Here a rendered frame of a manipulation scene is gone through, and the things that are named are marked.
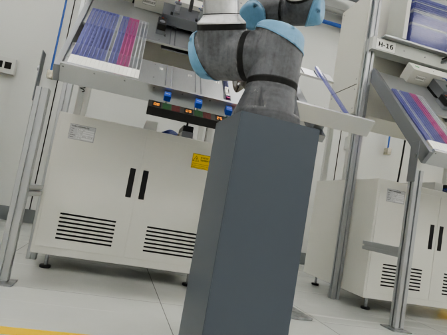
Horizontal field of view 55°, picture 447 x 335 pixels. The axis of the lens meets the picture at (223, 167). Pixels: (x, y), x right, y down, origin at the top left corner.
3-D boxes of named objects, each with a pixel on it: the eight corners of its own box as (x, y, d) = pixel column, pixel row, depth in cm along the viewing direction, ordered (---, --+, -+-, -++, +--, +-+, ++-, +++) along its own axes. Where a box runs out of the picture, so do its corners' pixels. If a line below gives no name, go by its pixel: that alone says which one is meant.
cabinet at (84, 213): (203, 290, 180) (228, 146, 186) (25, 268, 164) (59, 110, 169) (180, 264, 243) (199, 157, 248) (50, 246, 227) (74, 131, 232)
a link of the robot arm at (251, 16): (275, 0, 110) (287, -7, 118) (235, 2, 114) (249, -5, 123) (276, 32, 113) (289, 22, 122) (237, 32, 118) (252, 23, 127)
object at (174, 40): (237, 72, 188) (240, 62, 185) (81, 32, 173) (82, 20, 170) (231, 40, 213) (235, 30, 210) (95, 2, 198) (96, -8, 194)
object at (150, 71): (246, 115, 158) (249, 108, 156) (60, 72, 143) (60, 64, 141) (241, 89, 173) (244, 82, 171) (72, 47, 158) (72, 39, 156)
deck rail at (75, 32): (58, 81, 144) (60, 64, 140) (52, 80, 144) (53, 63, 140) (95, 3, 198) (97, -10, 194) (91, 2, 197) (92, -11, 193)
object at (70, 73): (244, 123, 159) (251, 107, 155) (58, 81, 144) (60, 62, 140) (244, 121, 160) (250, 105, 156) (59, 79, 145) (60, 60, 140)
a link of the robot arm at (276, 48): (291, 74, 89) (301, 13, 91) (232, 73, 95) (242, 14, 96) (304, 93, 100) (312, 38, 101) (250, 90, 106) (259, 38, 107)
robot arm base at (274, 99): (310, 128, 91) (318, 84, 92) (245, 112, 87) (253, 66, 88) (281, 136, 106) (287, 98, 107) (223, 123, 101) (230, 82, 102)
